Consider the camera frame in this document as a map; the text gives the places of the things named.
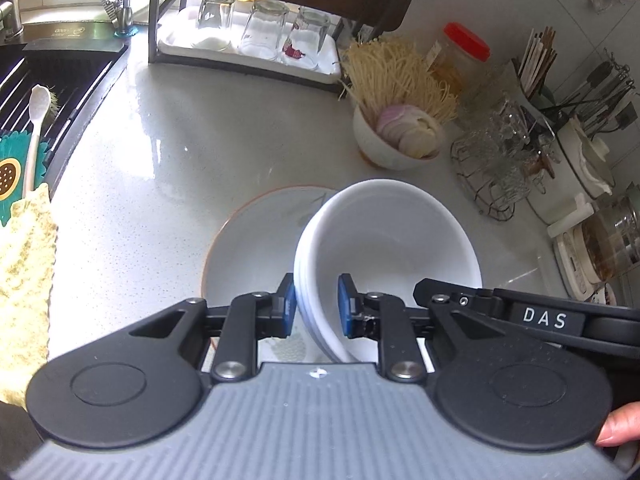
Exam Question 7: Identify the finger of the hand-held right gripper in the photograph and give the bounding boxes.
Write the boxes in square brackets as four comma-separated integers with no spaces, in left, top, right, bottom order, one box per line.
[413,278,508,318]

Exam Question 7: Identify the clear drinking glass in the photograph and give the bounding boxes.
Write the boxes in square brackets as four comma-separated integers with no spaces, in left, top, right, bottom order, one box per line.
[196,0,237,52]
[238,0,291,62]
[285,6,332,72]

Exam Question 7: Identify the person's right hand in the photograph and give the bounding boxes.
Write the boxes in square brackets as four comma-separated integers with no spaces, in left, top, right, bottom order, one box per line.
[596,399,640,449]

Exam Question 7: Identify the white dish brush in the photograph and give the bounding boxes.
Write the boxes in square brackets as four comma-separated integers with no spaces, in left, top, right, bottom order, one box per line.
[22,85,54,197]

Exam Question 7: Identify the sliced red onion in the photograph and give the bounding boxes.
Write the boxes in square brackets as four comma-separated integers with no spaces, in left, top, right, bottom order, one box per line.
[376,104,441,159]

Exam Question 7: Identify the yellow dish cloth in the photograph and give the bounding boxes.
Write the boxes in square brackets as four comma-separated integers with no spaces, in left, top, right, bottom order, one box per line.
[0,182,61,407]

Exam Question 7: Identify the metal wire cup rack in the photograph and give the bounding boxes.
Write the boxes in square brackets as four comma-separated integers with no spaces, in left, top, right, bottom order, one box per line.
[450,137,538,222]

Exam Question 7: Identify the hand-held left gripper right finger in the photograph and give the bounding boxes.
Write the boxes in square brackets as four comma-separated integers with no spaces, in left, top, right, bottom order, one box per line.
[336,272,482,384]

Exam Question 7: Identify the cluster of glass cups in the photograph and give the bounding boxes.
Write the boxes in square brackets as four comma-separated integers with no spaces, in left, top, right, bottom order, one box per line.
[457,100,561,206]

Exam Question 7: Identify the hanging metal kitchen utensils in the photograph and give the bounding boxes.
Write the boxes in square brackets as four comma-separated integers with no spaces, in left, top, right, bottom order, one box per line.
[554,49,632,137]

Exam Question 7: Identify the black kitchen sink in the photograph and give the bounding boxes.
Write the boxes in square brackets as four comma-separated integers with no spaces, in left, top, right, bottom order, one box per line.
[0,42,130,173]

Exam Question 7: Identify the teal sunflower mat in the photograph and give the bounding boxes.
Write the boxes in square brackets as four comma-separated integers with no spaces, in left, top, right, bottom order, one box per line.
[0,129,52,227]

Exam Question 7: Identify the chopstick holder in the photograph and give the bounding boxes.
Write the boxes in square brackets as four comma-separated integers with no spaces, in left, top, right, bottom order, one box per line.
[520,77,557,112]

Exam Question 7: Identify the large metal faucet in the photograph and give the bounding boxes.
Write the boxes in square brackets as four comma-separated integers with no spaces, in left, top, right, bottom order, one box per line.
[0,0,27,44]

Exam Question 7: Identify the glass kettle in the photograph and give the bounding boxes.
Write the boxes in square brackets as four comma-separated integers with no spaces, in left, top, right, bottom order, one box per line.
[580,194,640,282]

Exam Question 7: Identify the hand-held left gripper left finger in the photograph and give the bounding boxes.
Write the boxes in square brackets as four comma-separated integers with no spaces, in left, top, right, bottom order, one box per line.
[129,272,299,384]

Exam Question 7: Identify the white leaf print plate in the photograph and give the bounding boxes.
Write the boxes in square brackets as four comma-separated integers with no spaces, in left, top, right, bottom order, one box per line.
[200,185,352,362]

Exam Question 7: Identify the jar with red lid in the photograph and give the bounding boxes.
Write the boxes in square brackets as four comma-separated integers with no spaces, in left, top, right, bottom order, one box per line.
[427,22,492,97]

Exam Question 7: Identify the white drip tray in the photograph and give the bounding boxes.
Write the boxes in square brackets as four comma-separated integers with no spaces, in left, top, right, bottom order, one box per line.
[157,4,344,87]

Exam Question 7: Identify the white ceramic pot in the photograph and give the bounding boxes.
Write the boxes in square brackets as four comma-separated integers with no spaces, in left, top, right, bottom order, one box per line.
[525,117,617,226]

